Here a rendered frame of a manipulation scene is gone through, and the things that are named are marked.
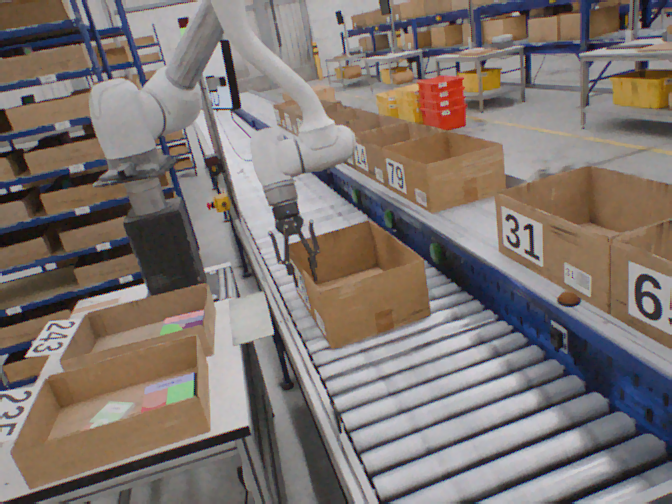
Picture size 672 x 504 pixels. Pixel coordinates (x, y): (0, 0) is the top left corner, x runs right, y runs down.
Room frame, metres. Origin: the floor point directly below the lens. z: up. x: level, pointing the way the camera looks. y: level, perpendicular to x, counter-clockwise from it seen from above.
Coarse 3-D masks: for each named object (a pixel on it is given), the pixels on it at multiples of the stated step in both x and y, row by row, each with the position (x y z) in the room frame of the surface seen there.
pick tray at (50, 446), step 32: (128, 352) 1.19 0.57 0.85; (160, 352) 1.20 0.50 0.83; (192, 352) 1.22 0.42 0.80; (64, 384) 1.16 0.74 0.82; (96, 384) 1.17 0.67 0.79; (128, 384) 1.18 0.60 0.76; (32, 416) 1.02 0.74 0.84; (64, 416) 1.11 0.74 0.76; (128, 416) 0.92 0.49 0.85; (160, 416) 0.93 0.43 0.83; (192, 416) 0.94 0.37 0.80; (32, 448) 0.89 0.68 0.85; (64, 448) 0.90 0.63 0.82; (96, 448) 0.91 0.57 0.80; (128, 448) 0.92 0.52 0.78; (32, 480) 0.89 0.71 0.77
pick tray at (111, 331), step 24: (192, 288) 1.53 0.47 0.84; (96, 312) 1.50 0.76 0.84; (120, 312) 1.51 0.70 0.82; (144, 312) 1.51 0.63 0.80; (168, 312) 1.52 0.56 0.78; (192, 312) 1.53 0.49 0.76; (72, 336) 1.35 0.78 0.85; (96, 336) 1.49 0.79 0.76; (120, 336) 1.47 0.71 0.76; (144, 336) 1.44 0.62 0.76; (168, 336) 1.25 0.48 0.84; (72, 360) 1.22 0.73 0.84; (96, 360) 1.23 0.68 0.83
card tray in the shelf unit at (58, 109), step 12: (72, 96) 2.59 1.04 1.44; (84, 96) 2.60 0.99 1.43; (12, 108) 2.54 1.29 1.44; (24, 108) 2.55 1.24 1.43; (36, 108) 2.56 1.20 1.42; (48, 108) 2.57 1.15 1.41; (60, 108) 2.58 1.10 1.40; (72, 108) 2.59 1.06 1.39; (84, 108) 2.60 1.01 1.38; (12, 120) 2.54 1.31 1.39; (24, 120) 2.55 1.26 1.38; (36, 120) 2.56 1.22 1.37; (48, 120) 2.57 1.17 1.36; (60, 120) 2.58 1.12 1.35
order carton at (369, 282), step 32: (320, 256) 1.57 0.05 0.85; (352, 256) 1.60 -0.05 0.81; (384, 256) 1.53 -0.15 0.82; (416, 256) 1.28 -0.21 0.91; (320, 288) 1.52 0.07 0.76; (352, 288) 1.19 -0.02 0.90; (384, 288) 1.21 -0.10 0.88; (416, 288) 1.23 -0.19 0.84; (352, 320) 1.19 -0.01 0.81; (384, 320) 1.21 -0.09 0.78; (416, 320) 1.23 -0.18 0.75
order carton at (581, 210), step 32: (512, 192) 1.29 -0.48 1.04; (544, 192) 1.31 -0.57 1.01; (576, 192) 1.33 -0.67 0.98; (608, 192) 1.27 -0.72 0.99; (640, 192) 1.17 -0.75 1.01; (544, 224) 1.08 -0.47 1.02; (576, 224) 0.99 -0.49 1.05; (608, 224) 1.27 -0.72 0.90; (640, 224) 1.17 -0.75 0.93; (512, 256) 1.21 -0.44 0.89; (544, 256) 1.08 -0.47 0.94; (576, 256) 0.98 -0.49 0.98; (608, 256) 0.90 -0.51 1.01; (608, 288) 0.90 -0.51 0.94
